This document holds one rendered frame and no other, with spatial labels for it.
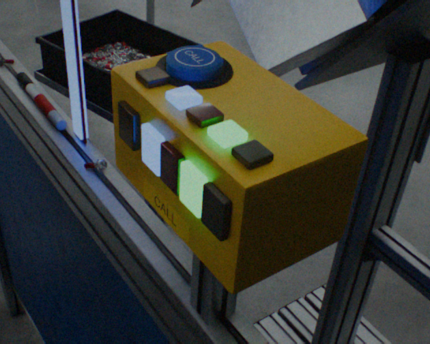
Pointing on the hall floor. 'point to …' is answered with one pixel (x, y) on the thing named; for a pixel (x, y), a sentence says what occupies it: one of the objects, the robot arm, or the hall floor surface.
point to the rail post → (12, 304)
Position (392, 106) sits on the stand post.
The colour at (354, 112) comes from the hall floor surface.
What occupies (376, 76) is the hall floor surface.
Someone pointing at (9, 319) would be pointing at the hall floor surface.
